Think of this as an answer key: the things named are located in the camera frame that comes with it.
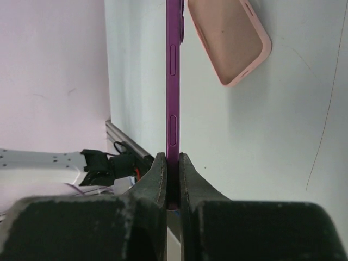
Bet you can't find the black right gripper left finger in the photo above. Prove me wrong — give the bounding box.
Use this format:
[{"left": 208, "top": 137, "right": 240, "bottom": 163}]
[{"left": 3, "top": 153, "right": 167, "bottom": 260}]

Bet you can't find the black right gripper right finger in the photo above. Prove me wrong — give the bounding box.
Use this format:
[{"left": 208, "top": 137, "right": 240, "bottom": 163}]
[{"left": 179, "top": 153, "right": 347, "bottom": 260}]

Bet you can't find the pink phone case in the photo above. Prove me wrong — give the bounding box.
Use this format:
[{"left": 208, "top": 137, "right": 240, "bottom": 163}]
[{"left": 187, "top": 0, "right": 272, "bottom": 86}]

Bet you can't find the purple smartphone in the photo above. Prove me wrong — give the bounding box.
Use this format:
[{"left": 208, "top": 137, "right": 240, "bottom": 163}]
[{"left": 166, "top": 0, "right": 184, "bottom": 210}]

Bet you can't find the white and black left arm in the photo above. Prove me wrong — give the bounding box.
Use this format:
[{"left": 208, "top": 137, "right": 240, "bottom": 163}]
[{"left": 1, "top": 148, "right": 140, "bottom": 187}]

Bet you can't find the aluminium frame rail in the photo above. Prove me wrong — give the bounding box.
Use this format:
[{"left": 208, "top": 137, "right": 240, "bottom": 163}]
[{"left": 105, "top": 120, "right": 154, "bottom": 172}]

